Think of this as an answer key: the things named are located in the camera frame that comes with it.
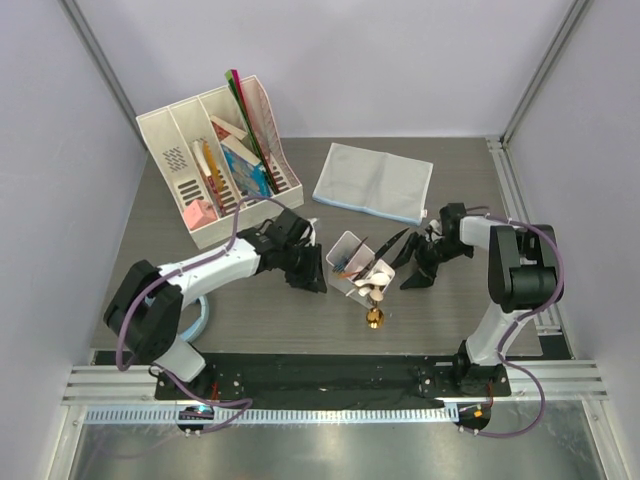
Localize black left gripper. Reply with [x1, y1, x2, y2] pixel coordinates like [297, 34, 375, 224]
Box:
[279, 241, 327, 293]

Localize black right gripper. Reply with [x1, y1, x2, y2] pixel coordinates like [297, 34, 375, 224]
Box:
[386, 233, 473, 291]

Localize silver table knife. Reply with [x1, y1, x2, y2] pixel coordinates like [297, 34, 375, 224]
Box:
[352, 228, 408, 281]

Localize white ceramic spoon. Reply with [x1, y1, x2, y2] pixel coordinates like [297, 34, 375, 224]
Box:
[346, 285, 371, 297]
[354, 271, 392, 288]

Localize white utensil container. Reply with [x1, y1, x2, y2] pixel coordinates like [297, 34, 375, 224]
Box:
[325, 230, 395, 308]

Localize grey cloth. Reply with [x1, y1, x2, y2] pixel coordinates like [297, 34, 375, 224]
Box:
[312, 143, 434, 226]

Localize gold metal spoon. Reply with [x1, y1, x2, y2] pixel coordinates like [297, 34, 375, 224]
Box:
[366, 300, 385, 329]

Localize white desktop file organizer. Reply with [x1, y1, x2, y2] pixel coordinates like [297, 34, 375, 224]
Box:
[136, 75, 304, 249]

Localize beige wooden spoon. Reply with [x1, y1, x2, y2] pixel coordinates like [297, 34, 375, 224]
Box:
[369, 287, 384, 303]

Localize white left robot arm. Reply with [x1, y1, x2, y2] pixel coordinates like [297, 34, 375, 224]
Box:
[103, 208, 326, 399]

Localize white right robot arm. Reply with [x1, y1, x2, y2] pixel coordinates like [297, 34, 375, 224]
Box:
[391, 203, 564, 398]

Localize blue plastic fork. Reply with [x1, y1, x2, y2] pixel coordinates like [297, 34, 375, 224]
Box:
[332, 254, 352, 273]

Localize blue illustrated book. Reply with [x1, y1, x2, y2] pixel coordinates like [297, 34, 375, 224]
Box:
[220, 136, 273, 197]

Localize light blue headphones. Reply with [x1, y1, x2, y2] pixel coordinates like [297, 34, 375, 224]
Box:
[156, 295, 210, 343]

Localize pink box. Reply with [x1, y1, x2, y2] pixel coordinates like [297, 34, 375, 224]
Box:
[182, 199, 219, 231]

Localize red striped book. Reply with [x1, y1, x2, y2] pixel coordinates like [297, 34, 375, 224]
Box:
[192, 140, 226, 215]

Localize green plastic folder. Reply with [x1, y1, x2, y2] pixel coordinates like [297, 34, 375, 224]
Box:
[225, 69, 280, 194]

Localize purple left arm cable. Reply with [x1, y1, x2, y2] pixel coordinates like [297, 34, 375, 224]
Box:
[115, 195, 291, 434]

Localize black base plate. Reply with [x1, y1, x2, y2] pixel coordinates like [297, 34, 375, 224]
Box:
[94, 351, 514, 401]

